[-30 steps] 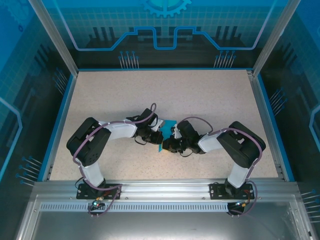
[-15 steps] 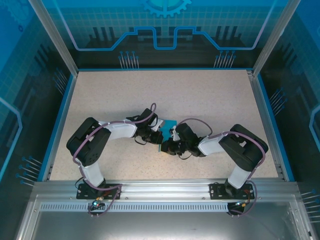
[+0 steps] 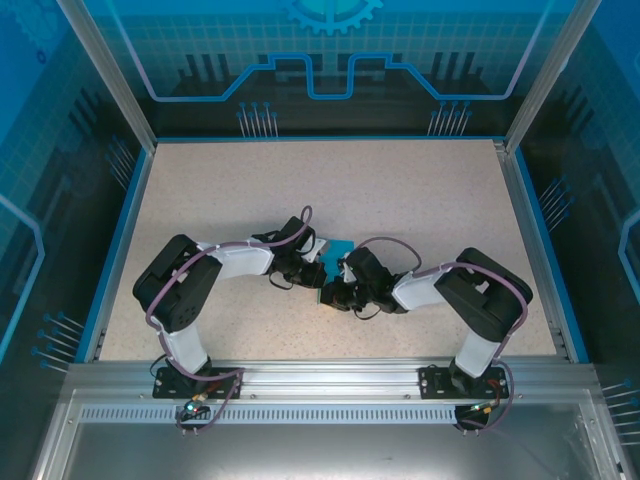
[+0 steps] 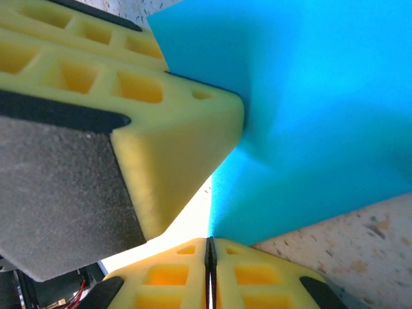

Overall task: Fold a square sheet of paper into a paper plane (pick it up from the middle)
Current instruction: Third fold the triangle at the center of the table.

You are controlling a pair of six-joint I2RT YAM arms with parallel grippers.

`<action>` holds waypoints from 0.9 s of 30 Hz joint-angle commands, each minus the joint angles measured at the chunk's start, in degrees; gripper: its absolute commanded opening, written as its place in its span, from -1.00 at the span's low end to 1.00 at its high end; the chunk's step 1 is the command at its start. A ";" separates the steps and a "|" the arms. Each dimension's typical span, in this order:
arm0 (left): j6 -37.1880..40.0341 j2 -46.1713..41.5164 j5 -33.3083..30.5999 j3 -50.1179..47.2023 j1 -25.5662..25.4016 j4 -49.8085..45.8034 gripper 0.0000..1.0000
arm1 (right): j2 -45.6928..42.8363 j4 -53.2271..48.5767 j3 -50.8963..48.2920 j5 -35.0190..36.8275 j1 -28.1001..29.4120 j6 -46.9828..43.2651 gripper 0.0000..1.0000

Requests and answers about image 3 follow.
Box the aluminium frame post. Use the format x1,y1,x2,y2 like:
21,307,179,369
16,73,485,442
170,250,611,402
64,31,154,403
503,0,607,154
55,0,159,151

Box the aluminium mounting rail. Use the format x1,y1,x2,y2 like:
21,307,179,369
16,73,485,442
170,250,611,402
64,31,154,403
67,357,596,401

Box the blue printed enclosure panel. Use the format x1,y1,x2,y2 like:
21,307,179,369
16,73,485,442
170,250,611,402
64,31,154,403
84,0,576,139
514,0,640,480
0,0,151,480

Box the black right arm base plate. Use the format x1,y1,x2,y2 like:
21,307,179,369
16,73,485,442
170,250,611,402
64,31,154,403
418,364,507,400

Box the cable connector with green light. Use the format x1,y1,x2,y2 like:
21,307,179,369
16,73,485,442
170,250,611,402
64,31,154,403
464,399,502,417
180,392,210,417

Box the slotted aluminium cable duct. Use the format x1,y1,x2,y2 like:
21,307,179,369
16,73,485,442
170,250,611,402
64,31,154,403
78,405,584,424

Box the aluminium side rail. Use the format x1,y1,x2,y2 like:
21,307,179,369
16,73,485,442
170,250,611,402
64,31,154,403
493,141,572,360

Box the blue paper sheet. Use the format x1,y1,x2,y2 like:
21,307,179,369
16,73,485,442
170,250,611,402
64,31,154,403
317,238,357,304

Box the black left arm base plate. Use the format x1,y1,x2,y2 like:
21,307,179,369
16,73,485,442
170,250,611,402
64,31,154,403
152,366,245,400

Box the blue table edge trim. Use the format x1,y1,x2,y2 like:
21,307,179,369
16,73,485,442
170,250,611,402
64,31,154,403
154,133,506,143
512,147,592,364

